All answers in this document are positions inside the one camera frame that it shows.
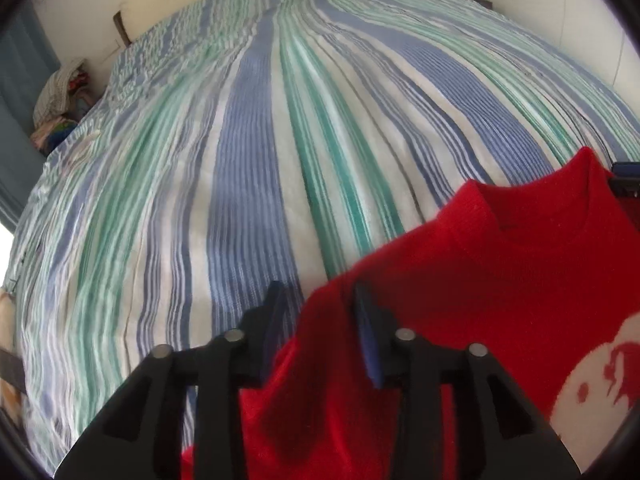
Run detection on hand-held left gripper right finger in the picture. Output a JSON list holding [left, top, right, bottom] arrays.
[[352, 282, 583, 480]]

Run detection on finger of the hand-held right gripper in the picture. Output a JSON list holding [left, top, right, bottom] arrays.
[[607, 161, 640, 199]]

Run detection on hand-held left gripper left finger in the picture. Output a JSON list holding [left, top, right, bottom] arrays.
[[54, 281, 288, 480]]

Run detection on red knit sweater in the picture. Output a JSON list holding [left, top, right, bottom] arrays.
[[181, 147, 640, 480]]

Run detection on pile of mixed clothes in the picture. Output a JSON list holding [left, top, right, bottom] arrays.
[[31, 57, 94, 156]]

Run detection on blue green striped bedspread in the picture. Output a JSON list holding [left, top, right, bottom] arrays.
[[10, 0, 640, 476]]

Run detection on beige soft toy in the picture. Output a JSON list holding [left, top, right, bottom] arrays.
[[0, 285, 27, 413]]

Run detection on cream pillow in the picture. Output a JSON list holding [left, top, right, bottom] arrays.
[[121, 0, 283, 42]]

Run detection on blue curtain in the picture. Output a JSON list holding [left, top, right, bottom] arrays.
[[0, 5, 62, 231]]

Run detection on black strap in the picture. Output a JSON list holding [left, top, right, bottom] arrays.
[[0, 349, 27, 395]]

